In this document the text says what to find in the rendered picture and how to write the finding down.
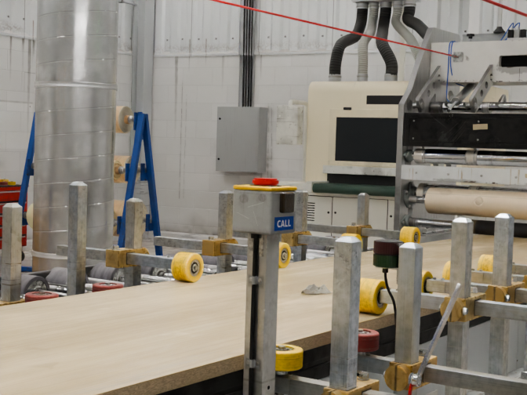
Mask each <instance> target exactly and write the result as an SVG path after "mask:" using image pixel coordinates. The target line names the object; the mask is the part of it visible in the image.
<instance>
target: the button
mask: <svg viewBox="0 0 527 395"><path fill-rule="evenodd" d="M252 183H254V185H261V186H277V184H279V180H278V179H273V178H254V179H253V181H252Z"/></svg>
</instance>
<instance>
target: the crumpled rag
mask: <svg viewBox="0 0 527 395"><path fill-rule="evenodd" d="M301 293H305V294H317V293H321V294H322V293H326V294H329V293H331V291H330V290H328V289H327V287H326V286H325V284H324V285H322V286H320V287H318V286H316V285H315V284H313V285H308V286H307V287H306V288H305V289H304V290H303V291H302V292H301Z"/></svg>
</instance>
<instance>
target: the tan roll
mask: <svg viewBox="0 0 527 395"><path fill-rule="evenodd" d="M409 203H420V204H425V208H426V210H427V212H428V213H434V214H446V215H457V216H478V217H490V218H495V217H496V216H498V215H499V214H500V213H507V214H511V215H512V216H513V217H514V219H523V220H527V193H522V192H507V191H493V190H465V189H449V188H435V187H431V188H429V189H428V190H427V192H426V196H425V197H424V196H412V195H410V196H409Z"/></svg>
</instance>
